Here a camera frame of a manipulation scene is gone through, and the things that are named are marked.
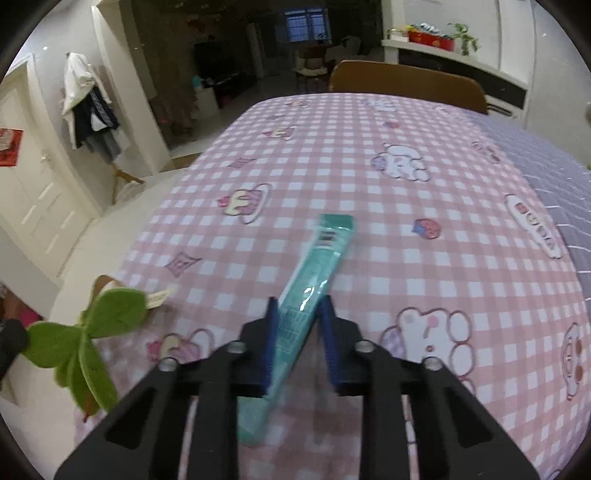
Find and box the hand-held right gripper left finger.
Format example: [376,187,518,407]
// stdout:
[54,296,280,480]

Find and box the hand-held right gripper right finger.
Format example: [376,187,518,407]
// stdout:
[318,294,540,480]

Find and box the long teal box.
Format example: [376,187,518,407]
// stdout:
[236,213,359,446]

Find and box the green leafy plant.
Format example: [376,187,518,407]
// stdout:
[23,287,151,414]

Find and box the paper tag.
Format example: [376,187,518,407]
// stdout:
[145,289,174,309]

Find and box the pink checkered tablecloth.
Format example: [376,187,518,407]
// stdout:
[74,92,591,480]

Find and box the white panel door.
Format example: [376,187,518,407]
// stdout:
[0,60,103,278]

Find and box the red door decoration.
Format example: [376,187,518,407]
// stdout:
[0,128,24,167]

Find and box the wooden coat rack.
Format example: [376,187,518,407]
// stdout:
[69,52,147,205]

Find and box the grey hanging garment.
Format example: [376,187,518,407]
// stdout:
[85,127,133,163]

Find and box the dark striped hanging garment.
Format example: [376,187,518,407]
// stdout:
[74,88,122,149]

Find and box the brown wooden chair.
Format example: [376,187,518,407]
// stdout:
[329,60,489,115]

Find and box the white hanging jacket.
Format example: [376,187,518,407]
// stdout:
[61,52,112,126]

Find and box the purple checkered cloth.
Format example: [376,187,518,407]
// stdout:
[466,111,591,480]

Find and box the dark television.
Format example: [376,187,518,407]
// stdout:
[193,39,259,100]

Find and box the white standing air conditioner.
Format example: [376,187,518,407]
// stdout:
[247,23,265,80]

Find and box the window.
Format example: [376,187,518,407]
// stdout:
[285,10,330,44]

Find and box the red gift box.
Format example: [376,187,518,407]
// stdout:
[407,28,456,52]

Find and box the small potted plant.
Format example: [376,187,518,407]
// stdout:
[448,23,481,57]

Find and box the white wall shelf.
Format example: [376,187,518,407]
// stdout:
[381,39,530,89]

